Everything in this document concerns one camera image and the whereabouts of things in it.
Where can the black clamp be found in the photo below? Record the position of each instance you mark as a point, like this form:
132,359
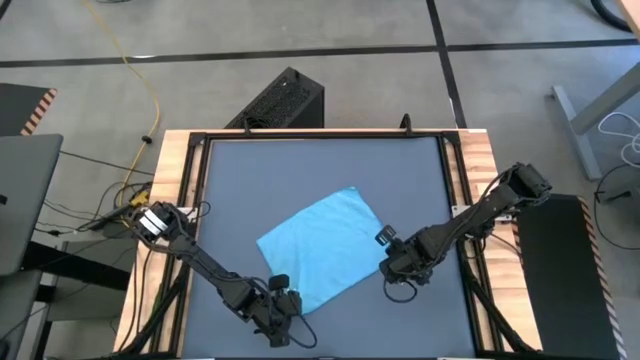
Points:
406,122

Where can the grey seat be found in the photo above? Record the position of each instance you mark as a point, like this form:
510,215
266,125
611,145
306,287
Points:
17,310

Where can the wooden desk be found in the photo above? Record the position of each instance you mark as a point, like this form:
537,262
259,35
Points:
632,12

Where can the black mat with striped edge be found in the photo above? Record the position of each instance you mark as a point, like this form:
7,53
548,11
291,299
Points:
17,107
555,280

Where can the blue microfibre towel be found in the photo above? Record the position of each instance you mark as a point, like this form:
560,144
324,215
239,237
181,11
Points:
320,245

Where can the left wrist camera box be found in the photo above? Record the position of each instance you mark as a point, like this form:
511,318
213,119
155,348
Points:
295,303

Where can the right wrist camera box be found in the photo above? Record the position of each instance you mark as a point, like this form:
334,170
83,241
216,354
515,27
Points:
389,270

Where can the grey desk leg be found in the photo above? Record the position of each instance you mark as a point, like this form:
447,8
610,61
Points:
575,135

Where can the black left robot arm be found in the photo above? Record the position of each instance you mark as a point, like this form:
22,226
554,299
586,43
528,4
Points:
200,255

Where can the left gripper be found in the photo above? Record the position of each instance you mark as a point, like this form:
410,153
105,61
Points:
272,312

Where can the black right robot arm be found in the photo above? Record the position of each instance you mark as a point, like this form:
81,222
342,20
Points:
480,210

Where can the black computer tower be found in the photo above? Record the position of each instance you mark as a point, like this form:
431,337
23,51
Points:
280,100

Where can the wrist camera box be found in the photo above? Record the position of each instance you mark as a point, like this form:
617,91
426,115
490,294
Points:
295,303
389,270

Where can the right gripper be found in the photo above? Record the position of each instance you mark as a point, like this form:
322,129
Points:
412,255

